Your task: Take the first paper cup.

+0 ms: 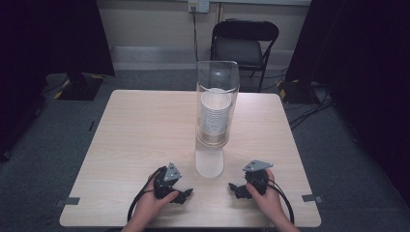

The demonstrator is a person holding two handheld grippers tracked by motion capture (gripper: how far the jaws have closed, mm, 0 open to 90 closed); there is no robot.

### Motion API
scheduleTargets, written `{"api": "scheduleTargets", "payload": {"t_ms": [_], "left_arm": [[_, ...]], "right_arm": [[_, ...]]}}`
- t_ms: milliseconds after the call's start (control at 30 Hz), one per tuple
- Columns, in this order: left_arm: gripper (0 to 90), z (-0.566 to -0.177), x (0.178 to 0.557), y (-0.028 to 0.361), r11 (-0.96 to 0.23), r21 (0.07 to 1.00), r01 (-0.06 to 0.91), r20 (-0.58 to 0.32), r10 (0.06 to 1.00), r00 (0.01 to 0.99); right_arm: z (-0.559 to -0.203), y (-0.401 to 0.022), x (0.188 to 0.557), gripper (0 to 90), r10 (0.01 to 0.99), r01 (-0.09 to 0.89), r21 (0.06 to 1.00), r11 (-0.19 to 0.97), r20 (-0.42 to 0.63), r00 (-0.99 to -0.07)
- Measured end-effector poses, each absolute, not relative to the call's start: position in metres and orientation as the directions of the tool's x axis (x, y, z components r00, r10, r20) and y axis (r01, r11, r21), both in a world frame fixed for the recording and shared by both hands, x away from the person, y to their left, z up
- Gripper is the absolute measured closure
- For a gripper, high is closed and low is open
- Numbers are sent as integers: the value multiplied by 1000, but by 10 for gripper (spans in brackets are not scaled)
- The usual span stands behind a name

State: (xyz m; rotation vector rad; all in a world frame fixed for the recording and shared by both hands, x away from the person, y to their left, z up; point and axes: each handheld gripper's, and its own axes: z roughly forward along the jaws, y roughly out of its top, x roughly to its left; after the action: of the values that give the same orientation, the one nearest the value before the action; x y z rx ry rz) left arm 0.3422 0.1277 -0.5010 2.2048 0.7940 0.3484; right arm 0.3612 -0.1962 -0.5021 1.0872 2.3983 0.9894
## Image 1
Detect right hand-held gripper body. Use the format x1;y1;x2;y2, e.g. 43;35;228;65
242;159;275;196

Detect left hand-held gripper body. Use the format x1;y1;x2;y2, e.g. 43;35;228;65
153;161;183;200

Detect person's left hand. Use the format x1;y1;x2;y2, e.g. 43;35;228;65
132;172;180;223

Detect person's right hand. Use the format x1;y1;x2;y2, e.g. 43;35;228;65
245;168;285;220

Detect clear cup dispenser tube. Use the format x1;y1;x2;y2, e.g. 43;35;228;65
193;60;241;179

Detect light wooden table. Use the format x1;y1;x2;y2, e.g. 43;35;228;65
59;89;322;229

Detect grey tape strip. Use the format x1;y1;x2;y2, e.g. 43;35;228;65
301;193;324;204
54;196;81;208

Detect stack of white paper cups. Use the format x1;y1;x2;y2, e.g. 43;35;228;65
198;87;233;136

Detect black stand base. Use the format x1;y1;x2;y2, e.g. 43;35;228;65
53;72;105;102
278;78;321;105

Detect black folding chair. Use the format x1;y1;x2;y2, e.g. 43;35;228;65
209;18;280;93

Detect black curtain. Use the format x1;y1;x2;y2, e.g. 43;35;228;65
0;0;116;162
284;0;410;209

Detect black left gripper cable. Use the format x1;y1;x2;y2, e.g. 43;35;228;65
127;166;166;223

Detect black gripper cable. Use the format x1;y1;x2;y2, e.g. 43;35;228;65
127;166;166;223
266;178;295;225

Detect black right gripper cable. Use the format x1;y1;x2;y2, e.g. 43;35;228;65
266;178;295;225

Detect black floor cables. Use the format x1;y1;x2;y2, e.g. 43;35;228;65
287;81;335;131

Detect black wall socket cable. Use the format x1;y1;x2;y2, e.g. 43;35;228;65
191;5;199;63

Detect white wall socket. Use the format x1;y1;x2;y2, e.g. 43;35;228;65
188;0;211;15

